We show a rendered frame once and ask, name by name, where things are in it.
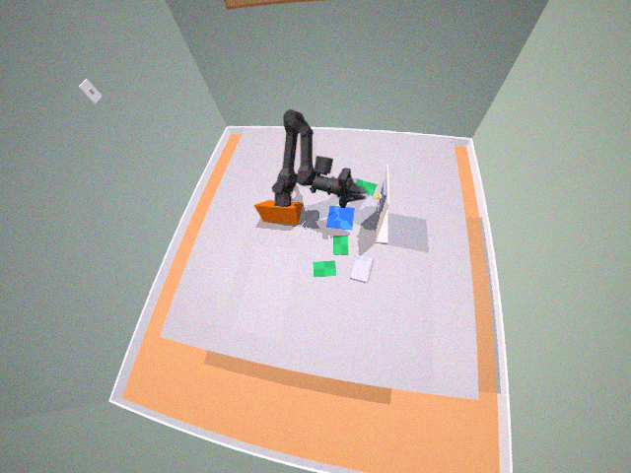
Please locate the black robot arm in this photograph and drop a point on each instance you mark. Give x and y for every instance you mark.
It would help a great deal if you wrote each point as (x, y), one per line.
(294, 124)

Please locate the blue flat square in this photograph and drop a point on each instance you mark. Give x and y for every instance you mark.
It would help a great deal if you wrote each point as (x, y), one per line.
(340, 218)

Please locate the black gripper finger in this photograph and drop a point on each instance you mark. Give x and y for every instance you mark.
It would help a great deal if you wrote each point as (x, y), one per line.
(352, 187)
(354, 196)

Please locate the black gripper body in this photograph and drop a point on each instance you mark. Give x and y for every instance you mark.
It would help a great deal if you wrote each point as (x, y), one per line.
(339, 186)

